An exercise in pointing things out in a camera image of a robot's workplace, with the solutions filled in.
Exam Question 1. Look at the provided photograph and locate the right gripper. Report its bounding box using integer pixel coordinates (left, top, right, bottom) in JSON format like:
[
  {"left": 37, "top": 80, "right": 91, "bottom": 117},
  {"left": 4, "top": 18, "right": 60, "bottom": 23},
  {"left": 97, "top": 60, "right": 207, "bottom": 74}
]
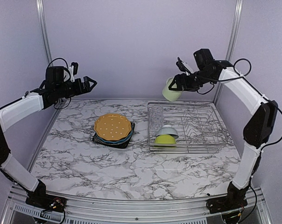
[{"left": 169, "top": 69, "right": 215, "bottom": 91}]

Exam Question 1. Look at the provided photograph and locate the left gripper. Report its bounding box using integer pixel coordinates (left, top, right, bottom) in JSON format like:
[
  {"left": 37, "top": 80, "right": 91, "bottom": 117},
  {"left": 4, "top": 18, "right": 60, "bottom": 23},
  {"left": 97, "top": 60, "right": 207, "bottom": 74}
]
[{"left": 55, "top": 75, "right": 96, "bottom": 98}]

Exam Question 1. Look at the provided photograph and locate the pale green mug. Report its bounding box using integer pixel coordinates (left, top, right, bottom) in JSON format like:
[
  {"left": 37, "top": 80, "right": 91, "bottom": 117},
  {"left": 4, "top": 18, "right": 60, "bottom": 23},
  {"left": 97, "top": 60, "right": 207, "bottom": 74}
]
[{"left": 161, "top": 77, "right": 183, "bottom": 102}]

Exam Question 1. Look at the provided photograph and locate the clear glass blue flower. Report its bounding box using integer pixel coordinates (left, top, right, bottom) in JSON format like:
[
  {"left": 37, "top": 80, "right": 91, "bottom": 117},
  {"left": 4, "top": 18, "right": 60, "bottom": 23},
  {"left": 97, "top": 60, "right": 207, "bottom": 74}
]
[{"left": 149, "top": 115, "right": 163, "bottom": 131}]

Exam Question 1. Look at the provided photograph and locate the white patterned bowl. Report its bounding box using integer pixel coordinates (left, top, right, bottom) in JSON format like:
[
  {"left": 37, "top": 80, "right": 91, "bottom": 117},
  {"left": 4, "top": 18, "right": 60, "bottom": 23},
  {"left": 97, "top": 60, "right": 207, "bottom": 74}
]
[{"left": 156, "top": 125, "right": 179, "bottom": 139}]

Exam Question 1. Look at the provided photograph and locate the orange polka dot plate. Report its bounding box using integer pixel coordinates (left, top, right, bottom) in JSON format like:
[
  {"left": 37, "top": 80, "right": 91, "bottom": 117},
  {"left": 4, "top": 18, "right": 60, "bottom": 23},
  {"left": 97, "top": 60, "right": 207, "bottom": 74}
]
[{"left": 94, "top": 113, "right": 132, "bottom": 140}]

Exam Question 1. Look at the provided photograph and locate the black floral square plate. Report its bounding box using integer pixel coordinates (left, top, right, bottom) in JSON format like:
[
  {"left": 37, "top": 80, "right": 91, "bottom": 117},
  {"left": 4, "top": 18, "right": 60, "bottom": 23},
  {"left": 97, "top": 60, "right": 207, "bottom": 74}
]
[{"left": 92, "top": 122, "right": 135, "bottom": 149}]

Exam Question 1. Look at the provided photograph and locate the blue polka dot plate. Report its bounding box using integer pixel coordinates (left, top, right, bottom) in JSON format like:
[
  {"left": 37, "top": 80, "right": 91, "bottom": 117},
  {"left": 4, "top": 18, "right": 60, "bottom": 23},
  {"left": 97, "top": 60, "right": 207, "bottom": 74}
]
[{"left": 93, "top": 131, "right": 133, "bottom": 145}]

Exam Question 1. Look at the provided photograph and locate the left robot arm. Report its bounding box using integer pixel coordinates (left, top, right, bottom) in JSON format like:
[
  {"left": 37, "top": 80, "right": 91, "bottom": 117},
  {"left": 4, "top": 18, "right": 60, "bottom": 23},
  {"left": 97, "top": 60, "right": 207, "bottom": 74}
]
[{"left": 0, "top": 63, "right": 97, "bottom": 208}]

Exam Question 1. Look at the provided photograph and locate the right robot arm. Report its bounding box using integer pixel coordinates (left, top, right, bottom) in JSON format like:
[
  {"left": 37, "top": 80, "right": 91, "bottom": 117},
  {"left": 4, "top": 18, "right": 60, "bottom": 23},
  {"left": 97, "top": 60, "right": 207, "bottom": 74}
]
[{"left": 168, "top": 49, "right": 278, "bottom": 209}]

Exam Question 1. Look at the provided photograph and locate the lime green bowl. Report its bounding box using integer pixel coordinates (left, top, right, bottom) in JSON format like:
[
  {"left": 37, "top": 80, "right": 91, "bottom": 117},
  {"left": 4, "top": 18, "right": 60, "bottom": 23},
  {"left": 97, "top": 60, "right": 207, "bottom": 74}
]
[{"left": 154, "top": 134, "right": 176, "bottom": 148}]

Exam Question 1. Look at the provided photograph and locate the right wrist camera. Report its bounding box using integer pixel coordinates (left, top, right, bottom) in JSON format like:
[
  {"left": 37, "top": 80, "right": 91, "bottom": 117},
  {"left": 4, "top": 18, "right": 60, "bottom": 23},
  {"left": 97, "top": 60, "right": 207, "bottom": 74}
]
[{"left": 176, "top": 57, "right": 194, "bottom": 75}]

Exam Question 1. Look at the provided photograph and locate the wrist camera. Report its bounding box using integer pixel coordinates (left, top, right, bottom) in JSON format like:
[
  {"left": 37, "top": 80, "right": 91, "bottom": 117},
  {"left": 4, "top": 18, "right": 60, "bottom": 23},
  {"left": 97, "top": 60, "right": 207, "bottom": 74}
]
[
  {"left": 63, "top": 62, "right": 78, "bottom": 82},
  {"left": 176, "top": 57, "right": 194, "bottom": 75}
]

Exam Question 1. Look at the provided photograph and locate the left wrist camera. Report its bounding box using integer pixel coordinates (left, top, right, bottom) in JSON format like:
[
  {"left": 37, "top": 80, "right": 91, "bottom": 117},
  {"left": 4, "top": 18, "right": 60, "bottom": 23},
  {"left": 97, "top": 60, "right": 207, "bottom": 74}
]
[{"left": 63, "top": 62, "right": 78, "bottom": 82}]

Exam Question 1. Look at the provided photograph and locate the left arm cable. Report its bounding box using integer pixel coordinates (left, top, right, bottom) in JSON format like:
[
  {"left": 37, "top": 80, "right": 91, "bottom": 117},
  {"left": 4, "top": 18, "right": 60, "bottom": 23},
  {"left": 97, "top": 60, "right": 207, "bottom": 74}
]
[{"left": 47, "top": 57, "right": 73, "bottom": 110}]

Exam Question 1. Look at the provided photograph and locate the metal wire dish rack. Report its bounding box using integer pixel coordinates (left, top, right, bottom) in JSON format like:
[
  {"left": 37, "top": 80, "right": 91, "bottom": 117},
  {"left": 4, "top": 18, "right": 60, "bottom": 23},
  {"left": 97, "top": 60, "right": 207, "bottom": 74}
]
[{"left": 147, "top": 102, "right": 227, "bottom": 154}]

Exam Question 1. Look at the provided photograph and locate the right aluminium frame post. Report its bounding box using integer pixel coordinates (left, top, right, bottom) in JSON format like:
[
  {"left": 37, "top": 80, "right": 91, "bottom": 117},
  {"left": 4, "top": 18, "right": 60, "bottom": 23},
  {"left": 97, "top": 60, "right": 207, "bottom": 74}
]
[{"left": 213, "top": 0, "right": 244, "bottom": 105}]

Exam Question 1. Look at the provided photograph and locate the aluminium frame post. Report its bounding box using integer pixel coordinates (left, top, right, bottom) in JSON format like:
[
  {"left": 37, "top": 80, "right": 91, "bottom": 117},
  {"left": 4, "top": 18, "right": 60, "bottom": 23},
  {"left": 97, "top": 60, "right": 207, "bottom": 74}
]
[
  {"left": 213, "top": 0, "right": 244, "bottom": 105},
  {"left": 36, "top": 0, "right": 52, "bottom": 63}
]

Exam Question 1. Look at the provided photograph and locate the left aluminium frame post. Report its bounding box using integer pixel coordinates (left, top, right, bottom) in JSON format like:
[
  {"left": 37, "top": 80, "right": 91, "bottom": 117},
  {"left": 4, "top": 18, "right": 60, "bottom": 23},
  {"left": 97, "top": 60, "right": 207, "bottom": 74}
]
[{"left": 36, "top": 0, "right": 52, "bottom": 63}]

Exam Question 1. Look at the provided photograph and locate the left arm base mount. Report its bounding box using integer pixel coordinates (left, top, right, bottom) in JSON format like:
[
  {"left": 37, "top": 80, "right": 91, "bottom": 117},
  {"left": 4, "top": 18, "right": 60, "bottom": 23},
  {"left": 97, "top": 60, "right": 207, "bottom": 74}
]
[{"left": 25, "top": 194, "right": 67, "bottom": 213}]

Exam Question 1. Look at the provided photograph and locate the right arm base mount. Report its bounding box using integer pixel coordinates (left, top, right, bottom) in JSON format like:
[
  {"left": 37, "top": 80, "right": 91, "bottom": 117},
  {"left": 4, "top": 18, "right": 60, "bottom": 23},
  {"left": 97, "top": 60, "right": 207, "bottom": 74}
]
[{"left": 206, "top": 195, "right": 248, "bottom": 214}]

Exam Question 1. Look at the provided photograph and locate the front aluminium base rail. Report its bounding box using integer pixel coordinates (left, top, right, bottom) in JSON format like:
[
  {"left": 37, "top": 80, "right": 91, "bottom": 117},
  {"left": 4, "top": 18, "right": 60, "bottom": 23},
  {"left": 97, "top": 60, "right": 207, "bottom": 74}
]
[{"left": 0, "top": 186, "right": 274, "bottom": 224}]

